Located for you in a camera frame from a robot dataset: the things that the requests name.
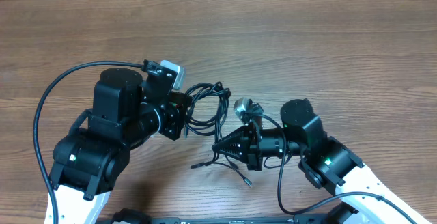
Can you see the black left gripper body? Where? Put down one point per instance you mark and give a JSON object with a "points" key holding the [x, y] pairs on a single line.
{"points": [[174, 108]]}

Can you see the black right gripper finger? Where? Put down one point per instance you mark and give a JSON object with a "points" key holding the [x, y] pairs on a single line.
{"points": [[242, 156], [237, 142]]}

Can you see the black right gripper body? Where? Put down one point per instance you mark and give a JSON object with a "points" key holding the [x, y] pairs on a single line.
{"points": [[272, 145]]}

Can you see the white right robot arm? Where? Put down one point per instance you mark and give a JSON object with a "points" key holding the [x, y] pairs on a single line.
{"points": [[357, 194]]}

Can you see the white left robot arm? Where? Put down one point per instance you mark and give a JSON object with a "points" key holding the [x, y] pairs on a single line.
{"points": [[127, 110]]}

